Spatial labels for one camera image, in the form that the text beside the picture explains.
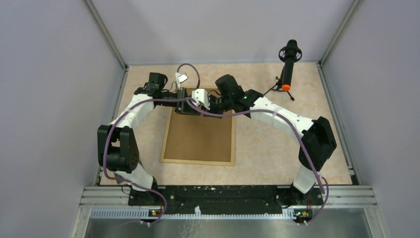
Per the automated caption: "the aluminium front rail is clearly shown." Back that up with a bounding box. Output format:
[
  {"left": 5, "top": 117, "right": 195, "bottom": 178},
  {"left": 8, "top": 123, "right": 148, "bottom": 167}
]
[{"left": 80, "top": 185, "right": 377, "bottom": 221}]

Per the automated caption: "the purple cable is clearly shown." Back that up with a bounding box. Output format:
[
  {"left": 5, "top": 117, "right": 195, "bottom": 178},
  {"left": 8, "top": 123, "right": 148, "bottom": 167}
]
[
  {"left": 102, "top": 63, "right": 202, "bottom": 228},
  {"left": 185, "top": 97, "right": 330, "bottom": 227}
]

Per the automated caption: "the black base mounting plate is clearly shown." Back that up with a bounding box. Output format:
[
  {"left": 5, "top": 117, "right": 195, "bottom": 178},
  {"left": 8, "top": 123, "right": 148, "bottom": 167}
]
[{"left": 128, "top": 185, "right": 323, "bottom": 215}]

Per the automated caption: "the wooden picture frame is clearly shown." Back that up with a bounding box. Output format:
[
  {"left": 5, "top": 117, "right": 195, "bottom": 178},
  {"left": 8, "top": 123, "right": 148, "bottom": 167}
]
[{"left": 159, "top": 109, "right": 236, "bottom": 167}]

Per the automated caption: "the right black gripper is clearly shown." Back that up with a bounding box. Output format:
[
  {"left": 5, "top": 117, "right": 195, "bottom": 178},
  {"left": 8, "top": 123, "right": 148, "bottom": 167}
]
[{"left": 201, "top": 95, "right": 232, "bottom": 119}]

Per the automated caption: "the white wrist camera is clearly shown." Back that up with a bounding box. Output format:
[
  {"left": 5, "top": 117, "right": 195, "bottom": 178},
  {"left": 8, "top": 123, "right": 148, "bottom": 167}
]
[
  {"left": 175, "top": 72, "right": 188, "bottom": 90},
  {"left": 191, "top": 88, "right": 210, "bottom": 110}
]

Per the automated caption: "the grey lego baseplate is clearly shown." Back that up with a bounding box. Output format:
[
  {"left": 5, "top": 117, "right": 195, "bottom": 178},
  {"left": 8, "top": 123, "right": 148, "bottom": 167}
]
[{"left": 114, "top": 173, "right": 128, "bottom": 184}]

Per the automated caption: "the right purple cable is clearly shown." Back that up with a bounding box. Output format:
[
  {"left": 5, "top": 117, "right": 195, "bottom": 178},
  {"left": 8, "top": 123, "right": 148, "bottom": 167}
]
[{"left": 185, "top": 97, "right": 330, "bottom": 227}]

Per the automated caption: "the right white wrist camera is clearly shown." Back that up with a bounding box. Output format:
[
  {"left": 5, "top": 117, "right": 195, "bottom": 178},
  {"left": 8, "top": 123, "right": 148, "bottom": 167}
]
[{"left": 191, "top": 88, "right": 210, "bottom": 110}]

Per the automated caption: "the black microphone orange tip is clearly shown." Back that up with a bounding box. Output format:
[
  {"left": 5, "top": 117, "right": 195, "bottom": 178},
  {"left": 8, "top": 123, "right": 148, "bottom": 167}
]
[{"left": 278, "top": 39, "right": 302, "bottom": 91}]

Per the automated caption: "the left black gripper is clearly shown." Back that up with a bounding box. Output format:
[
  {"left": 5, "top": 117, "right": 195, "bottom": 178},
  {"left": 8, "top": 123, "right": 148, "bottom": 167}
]
[{"left": 157, "top": 87, "right": 201, "bottom": 116}]

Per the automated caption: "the black mini tripod stand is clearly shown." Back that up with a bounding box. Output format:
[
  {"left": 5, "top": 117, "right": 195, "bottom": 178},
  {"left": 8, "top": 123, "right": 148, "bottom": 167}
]
[{"left": 263, "top": 46, "right": 299, "bottom": 101}]

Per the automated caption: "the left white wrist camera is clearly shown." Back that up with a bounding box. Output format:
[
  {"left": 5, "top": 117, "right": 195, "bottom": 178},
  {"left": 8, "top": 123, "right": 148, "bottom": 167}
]
[{"left": 175, "top": 72, "right": 188, "bottom": 90}]

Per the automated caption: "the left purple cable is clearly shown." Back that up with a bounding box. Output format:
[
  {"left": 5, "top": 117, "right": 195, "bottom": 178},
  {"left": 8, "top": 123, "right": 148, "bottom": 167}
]
[{"left": 102, "top": 63, "right": 202, "bottom": 228}]

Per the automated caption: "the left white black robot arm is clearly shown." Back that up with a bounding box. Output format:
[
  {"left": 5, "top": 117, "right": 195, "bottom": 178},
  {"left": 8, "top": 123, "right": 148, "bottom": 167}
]
[{"left": 97, "top": 72, "right": 188, "bottom": 205}]

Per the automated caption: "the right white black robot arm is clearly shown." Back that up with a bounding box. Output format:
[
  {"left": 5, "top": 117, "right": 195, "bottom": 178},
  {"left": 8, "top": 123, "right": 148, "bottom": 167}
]
[{"left": 203, "top": 74, "right": 337, "bottom": 204}]

